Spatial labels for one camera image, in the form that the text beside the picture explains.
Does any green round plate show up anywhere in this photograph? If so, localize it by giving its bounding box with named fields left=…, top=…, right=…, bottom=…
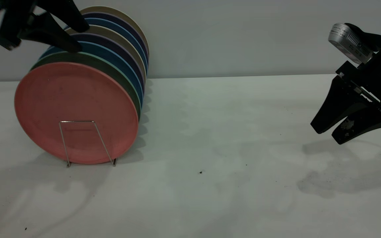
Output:
left=30, top=52, right=142, bottom=121

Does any metal wire plate rack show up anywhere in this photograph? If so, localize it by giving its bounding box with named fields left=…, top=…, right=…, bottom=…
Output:
left=59, top=121, right=117, bottom=167

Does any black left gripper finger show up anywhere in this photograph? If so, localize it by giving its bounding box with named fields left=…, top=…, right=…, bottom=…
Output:
left=37, top=0, right=90, bottom=33
left=20, top=15, right=82, bottom=53

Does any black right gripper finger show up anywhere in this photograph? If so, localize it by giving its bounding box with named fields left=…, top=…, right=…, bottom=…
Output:
left=311, top=77, right=370, bottom=134
left=332, top=106, right=381, bottom=145

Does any pink round plate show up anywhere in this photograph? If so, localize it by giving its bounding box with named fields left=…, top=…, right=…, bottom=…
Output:
left=14, top=62, right=139, bottom=165

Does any blue round plate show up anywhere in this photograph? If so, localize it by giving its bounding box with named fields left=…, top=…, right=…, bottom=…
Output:
left=85, top=18, right=148, bottom=75
left=39, top=41, right=144, bottom=106

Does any beige round plate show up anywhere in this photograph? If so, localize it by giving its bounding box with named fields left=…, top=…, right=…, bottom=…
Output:
left=79, top=6, right=150, bottom=60
left=65, top=25, right=147, bottom=81

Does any dark purple round plate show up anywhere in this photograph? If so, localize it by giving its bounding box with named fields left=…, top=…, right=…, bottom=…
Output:
left=65, top=33, right=146, bottom=91
left=83, top=13, right=149, bottom=66

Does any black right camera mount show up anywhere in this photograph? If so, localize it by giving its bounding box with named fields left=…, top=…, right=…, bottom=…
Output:
left=344, top=23, right=381, bottom=55

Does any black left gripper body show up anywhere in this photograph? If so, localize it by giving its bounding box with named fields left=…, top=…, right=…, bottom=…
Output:
left=0, top=0, right=45, bottom=51

